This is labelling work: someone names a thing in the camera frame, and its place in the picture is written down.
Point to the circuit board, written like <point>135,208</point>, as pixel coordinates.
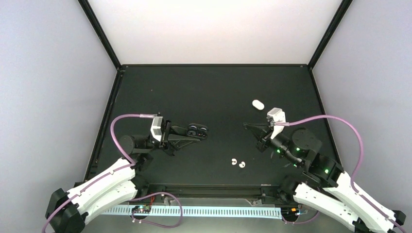
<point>141,210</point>
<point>293,211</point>

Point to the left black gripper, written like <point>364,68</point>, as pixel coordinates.
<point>174,140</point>

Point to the right circuit board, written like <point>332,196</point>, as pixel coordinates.
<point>293,211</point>

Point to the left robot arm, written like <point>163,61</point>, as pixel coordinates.
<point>70,211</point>

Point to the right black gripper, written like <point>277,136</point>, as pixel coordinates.
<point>259,129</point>

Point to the light blue cable duct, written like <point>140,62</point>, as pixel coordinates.
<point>201,211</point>

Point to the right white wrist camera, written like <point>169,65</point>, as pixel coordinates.
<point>276,118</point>

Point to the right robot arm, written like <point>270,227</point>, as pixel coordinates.
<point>324,185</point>

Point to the white charging case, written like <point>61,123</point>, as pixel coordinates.
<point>258,104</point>

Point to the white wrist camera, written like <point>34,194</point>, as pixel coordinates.
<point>276,118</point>
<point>156,128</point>

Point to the black charging case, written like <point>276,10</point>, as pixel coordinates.
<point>197,130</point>

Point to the left circuit board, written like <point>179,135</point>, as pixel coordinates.
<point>141,210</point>

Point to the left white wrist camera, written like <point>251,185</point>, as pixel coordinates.
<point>156,128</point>

